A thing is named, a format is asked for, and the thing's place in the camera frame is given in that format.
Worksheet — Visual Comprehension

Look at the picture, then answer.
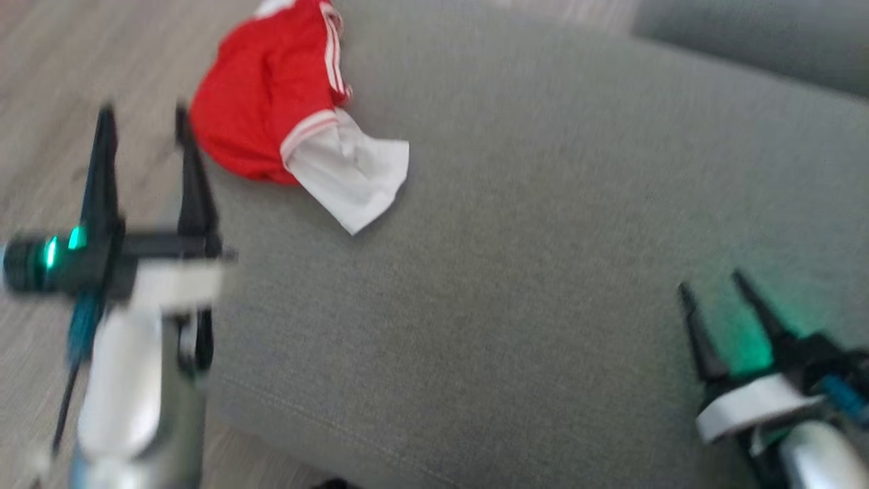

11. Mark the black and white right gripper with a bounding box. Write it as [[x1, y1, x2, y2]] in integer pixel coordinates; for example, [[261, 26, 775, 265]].
[[678, 270, 869, 443]]

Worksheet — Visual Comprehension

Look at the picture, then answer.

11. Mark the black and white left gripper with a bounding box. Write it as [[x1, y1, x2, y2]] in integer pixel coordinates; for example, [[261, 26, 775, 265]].
[[68, 103, 237, 316]]

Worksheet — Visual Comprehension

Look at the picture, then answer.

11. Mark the red and white sports shirt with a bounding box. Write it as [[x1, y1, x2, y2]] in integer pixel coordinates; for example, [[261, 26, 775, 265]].
[[189, 0, 411, 236]]

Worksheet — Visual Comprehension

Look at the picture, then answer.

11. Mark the grey sofa ottoman cushion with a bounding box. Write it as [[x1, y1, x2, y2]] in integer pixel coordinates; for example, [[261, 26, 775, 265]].
[[160, 0, 869, 489]]

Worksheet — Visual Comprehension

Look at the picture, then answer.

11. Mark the thin right arm cable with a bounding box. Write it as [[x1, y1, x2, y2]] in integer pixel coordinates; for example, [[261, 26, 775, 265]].
[[818, 374, 869, 425]]

